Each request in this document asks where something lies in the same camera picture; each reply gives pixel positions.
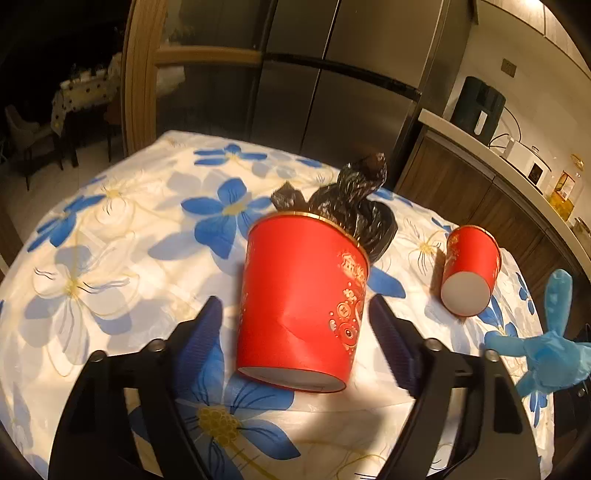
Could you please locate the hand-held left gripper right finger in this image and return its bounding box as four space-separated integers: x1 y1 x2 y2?
369 294 541 480

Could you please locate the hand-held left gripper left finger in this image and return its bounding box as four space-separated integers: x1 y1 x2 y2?
48 295 225 480

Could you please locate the large red paper cup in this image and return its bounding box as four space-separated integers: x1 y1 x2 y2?
235 211 370 393

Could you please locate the person's right hand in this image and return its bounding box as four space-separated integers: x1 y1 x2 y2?
484 269 591 398

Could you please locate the blue floral tablecloth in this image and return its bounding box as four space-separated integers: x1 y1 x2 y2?
0 130 555 480

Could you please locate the small red paper cup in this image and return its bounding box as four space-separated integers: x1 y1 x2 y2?
440 224 502 318

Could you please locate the crumpled black plastic bag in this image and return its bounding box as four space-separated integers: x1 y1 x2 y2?
270 151 399 268

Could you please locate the wooden kitchen counter cabinet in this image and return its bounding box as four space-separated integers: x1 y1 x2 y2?
394 108 591 342

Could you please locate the white electric cooker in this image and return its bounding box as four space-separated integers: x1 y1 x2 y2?
501 138 552 193

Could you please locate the cooking oil bottle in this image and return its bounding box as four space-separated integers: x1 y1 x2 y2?
549 154 578 217

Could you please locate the dark steel refrigerator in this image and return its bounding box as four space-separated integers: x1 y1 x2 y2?
249 0 478 190

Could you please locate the wooden framed glass door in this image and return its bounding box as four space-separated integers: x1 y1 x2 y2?
122 0 278 158

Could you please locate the dining table with cloth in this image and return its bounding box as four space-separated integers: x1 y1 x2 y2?
50 65 125 167

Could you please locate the dark dining chair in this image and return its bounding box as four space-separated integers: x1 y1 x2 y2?
4 104 65 190

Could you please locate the power cable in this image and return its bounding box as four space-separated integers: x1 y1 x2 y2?
489 107 523 148

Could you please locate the wooden wall cabinet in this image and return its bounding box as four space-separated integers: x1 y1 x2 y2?
475 0 591 63

